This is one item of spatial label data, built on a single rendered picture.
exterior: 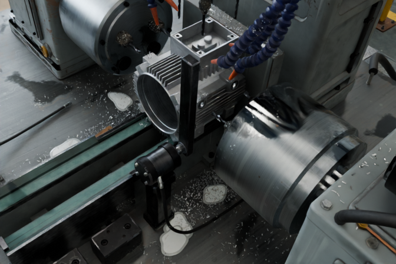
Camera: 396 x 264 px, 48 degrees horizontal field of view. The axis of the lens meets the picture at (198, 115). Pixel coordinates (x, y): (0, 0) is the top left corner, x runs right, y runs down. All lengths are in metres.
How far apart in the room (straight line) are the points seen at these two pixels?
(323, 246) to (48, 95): 0.93
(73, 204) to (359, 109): 0.89
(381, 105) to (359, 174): 0.72
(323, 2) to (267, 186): 0.41
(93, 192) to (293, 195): 0.44
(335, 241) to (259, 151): 0.20
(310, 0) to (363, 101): 0.54
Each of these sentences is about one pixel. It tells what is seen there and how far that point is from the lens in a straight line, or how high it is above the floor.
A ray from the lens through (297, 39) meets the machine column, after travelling 1.07.
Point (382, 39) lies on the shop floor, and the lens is 3.26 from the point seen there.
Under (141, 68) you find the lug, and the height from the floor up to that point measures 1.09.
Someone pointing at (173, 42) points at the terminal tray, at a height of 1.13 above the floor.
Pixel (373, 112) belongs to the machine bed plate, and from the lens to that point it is 1.45.
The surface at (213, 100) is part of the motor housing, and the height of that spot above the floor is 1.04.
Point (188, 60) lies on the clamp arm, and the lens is 0.77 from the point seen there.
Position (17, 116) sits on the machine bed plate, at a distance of 1.35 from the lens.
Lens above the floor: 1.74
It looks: 47 degrees down
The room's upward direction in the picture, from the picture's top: 5 degrees clockwise
